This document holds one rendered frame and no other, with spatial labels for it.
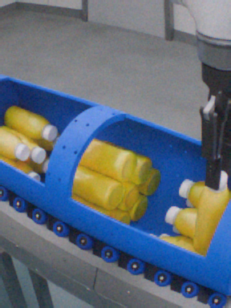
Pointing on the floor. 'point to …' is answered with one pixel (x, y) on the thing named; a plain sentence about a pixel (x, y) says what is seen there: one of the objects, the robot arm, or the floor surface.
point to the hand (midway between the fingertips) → (219, 165)
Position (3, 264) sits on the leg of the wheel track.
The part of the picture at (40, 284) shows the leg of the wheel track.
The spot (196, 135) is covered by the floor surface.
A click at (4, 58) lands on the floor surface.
